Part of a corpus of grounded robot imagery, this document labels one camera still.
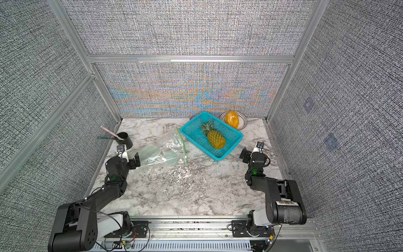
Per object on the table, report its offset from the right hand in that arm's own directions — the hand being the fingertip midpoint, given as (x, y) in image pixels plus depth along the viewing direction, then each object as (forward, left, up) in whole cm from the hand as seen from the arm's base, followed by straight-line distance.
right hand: (253, 145), depth 91 cm
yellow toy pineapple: (+7, +21, -3) cm, 23 cm away
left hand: (-4, +70, 0) cm, 70 cm away
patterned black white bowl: (+30, -1, -10) cm, 32 cm away
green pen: (+4, +85, +2) cm, 85 cm away
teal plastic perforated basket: (+18, +36, -9) cm, 42 cm away
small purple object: (+35, +38, -13) cm, 53 cm away
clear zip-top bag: (0, +50, -4) cm, 50 cm away
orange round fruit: (+27, +8, -6) cm, 29 cm away
